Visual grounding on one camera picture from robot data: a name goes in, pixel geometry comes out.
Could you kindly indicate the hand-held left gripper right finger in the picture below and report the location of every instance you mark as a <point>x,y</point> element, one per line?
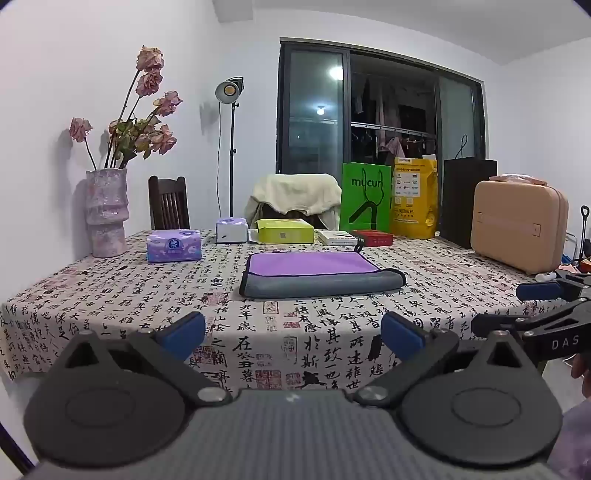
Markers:
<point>400,334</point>

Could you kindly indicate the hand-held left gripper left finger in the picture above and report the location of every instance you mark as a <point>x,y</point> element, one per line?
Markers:
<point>185,330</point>

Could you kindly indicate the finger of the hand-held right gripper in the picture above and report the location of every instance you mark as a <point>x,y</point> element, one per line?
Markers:
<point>538,291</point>
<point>503,324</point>

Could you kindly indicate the grey towel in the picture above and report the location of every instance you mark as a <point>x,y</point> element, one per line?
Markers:
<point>323,285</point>

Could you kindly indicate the purple towel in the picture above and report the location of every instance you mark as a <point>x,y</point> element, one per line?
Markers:
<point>309,265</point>

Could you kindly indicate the person's right hand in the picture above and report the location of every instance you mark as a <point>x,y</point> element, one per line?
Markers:
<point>581,374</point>

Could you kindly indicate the small white tube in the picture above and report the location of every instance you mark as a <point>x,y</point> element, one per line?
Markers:
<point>545,276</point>

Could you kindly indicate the beige hard suitcase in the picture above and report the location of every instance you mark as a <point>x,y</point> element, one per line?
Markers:
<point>517,226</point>

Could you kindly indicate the calligraphy print tablecloth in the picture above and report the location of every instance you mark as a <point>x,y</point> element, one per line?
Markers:
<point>115,295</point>

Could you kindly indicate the purple tissue pack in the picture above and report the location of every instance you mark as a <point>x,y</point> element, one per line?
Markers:
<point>174,246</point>

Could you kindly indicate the red flat box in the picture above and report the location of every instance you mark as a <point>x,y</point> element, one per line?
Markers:
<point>375,238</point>

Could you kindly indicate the white purple tissue box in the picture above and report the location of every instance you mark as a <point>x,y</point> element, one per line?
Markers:
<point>231,230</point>

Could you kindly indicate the pink plastic wrap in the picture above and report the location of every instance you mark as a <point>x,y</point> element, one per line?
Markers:
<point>519,178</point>

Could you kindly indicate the black paper bag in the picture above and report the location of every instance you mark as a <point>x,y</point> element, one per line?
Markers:
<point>461,203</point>

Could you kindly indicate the white flat box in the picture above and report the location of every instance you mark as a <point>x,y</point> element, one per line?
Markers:
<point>336,237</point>

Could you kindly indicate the dark wooden chair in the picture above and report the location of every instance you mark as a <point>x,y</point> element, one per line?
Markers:
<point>168,203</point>

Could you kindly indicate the yellow printed bag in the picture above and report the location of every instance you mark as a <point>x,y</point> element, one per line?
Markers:
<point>413,203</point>

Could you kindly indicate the yellow-green cardboard box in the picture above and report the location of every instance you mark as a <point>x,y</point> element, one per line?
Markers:
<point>281,230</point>

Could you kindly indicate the green paper bag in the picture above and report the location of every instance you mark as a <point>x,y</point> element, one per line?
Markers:
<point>364,198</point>

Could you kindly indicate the mottled pink ceramic vase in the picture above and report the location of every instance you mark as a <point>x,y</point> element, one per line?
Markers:
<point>106,212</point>

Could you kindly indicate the cream cloth on chair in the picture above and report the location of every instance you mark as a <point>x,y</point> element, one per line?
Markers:
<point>295,191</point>

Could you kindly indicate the clothes drying rack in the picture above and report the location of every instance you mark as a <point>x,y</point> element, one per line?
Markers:
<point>392,131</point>

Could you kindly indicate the black framed sliding window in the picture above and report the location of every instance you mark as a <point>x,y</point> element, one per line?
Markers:
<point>314,115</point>

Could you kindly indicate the studio light on stand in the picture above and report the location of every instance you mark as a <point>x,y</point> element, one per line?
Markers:
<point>229,90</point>

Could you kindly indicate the dried pink roses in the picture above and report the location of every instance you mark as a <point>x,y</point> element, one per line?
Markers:
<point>150,83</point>

